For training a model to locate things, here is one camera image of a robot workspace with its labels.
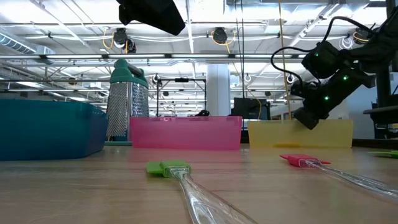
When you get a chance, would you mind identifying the black ceiling cable reel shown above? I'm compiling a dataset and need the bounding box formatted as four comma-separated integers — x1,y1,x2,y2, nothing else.
353,27,371,44
112,27,137,54
211,27,229,45

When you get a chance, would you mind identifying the black metal table frame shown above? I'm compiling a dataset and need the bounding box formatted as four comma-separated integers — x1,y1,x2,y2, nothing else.
353,0,398,149

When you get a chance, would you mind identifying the yellow translucent plastic bin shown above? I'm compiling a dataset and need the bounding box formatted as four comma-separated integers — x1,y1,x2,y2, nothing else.
248,119,354,149

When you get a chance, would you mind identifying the white building column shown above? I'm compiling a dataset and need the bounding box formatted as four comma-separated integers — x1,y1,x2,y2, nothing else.
206,63,232,118

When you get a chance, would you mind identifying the blue plastic bin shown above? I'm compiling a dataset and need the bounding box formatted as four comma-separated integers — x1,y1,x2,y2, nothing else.
0,98,109,162

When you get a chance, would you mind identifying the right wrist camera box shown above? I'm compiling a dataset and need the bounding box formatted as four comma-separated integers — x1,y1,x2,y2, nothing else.
301,40,345,80

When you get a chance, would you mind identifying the green spatula clear handle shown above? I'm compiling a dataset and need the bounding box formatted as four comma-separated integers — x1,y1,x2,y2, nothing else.
368,149,398,160
146,159,259,224

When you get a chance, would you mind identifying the teal metal box grater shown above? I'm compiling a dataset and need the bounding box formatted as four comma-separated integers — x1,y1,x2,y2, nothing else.
104,58,150,146

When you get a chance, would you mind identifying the black background frame rig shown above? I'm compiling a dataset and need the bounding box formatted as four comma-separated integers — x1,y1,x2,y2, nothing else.
156,77,208,118

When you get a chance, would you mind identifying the silver ventilation duct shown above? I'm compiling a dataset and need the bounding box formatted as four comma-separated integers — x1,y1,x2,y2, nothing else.
0,26,55,57

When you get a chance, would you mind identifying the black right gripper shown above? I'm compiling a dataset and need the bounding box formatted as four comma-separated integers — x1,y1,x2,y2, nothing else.
290,66,376,131

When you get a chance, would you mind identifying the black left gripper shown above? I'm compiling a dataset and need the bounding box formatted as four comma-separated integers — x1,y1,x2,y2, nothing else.
116,0,187,37

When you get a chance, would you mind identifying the pink translucent plastic bin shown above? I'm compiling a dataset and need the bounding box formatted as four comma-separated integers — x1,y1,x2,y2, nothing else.
129,115,243,151

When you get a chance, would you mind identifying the red spatula clear handle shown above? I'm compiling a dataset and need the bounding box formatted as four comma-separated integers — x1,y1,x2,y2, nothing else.
279,153,398,203

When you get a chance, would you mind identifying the yellow hanging cable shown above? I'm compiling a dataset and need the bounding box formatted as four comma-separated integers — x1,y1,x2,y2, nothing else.
277,0,294,121

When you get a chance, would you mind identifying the grey side desk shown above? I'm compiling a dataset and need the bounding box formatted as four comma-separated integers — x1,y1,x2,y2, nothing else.
363,105,398,125

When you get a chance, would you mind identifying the black box-shaped monitor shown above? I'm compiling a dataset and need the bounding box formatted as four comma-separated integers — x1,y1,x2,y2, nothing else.
231,97,272,121

